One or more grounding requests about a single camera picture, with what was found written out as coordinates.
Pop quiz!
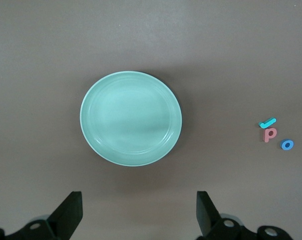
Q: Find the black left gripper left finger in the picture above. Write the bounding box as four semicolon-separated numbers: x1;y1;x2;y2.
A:
0;191;84;240

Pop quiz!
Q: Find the blue foam letter o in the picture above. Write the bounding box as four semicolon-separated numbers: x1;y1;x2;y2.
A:
280;138;295;151

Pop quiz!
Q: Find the green plate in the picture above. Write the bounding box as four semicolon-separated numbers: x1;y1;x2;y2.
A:
80;71;183;168

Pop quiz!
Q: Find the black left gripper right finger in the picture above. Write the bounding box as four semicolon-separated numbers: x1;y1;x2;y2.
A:
194;190;294;240

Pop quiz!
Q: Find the teal foam letter l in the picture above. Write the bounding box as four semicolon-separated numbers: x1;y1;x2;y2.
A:
258;117;277;129

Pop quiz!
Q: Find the brown table cover sheet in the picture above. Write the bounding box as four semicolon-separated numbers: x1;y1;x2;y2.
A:
0;0;302;240

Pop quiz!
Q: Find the pink foam letter p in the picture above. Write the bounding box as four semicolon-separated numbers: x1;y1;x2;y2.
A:
262;127;278;144

